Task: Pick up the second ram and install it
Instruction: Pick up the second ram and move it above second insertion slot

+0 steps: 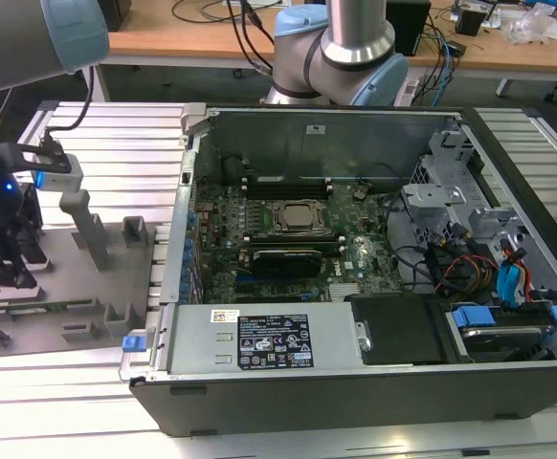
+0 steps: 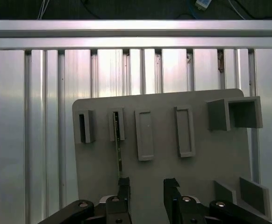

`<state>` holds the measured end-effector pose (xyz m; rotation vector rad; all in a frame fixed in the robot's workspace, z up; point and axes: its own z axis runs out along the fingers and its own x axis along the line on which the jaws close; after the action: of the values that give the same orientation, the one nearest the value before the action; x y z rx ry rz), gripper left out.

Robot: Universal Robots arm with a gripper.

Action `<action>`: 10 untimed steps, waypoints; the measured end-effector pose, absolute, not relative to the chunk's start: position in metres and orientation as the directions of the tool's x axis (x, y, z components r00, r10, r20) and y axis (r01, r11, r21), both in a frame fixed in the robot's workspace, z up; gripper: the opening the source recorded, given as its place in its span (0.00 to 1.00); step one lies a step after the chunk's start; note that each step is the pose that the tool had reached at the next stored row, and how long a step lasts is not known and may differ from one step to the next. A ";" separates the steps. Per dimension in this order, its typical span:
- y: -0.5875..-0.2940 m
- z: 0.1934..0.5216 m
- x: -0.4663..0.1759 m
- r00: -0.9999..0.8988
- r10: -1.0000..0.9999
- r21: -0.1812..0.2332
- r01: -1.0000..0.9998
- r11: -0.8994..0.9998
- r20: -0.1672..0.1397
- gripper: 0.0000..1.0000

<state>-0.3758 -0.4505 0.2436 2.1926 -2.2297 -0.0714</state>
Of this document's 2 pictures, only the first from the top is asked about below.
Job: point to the green RAM stick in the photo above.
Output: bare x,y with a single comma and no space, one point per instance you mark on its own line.
27,312

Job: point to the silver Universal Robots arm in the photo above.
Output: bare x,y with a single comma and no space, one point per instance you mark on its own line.
355,28

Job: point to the black RAM slot bank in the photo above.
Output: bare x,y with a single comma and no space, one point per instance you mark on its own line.
288,189
343,248

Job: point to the grey parts rack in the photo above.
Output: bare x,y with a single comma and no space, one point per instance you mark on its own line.
68,287

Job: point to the blue case latch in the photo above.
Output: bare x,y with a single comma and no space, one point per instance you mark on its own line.
132,344

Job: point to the black box on desk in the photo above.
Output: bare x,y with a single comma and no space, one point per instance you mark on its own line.
118,14

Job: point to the green motherboard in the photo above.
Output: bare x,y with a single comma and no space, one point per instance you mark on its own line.
230,210

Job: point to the silver power supply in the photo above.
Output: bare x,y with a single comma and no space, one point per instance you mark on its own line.
197,334

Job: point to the wooden desk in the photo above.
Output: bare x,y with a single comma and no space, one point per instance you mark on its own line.
187,48

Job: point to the black graphics card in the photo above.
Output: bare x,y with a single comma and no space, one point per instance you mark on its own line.
285,268

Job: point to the silver CPU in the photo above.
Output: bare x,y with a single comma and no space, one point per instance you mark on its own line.
301,216

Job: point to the white case sticker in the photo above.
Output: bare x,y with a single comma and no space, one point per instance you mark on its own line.
315,128

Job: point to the silver chipset heatsink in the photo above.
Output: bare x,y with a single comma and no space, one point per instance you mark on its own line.
345,293

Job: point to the black open PC case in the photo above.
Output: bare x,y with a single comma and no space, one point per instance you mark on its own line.
355,406

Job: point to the white power strip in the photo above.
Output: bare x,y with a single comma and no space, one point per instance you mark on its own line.
410,91

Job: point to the silver metal drive cage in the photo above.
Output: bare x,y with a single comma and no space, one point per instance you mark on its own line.
431,198

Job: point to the black computer tower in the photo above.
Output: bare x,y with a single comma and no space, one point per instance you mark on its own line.
410,26

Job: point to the blue disk carrier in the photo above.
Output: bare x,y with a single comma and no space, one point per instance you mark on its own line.
472,318

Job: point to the small black device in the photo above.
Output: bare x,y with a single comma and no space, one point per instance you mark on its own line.
457,49

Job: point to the small black box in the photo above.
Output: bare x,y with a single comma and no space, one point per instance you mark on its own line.
470,23

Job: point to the hard disk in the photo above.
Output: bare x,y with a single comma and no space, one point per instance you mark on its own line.
503,334

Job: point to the clear plastic bag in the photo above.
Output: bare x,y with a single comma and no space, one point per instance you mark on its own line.
532,26

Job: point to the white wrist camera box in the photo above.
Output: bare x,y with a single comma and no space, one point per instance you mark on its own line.
63,179

